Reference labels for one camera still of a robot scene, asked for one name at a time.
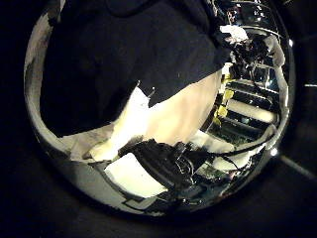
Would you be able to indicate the black button shirt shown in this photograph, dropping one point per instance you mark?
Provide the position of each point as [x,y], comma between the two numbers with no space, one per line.
[125,59]

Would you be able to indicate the white crumpled cloth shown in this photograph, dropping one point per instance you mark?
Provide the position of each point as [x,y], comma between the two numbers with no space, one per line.
[233,32]

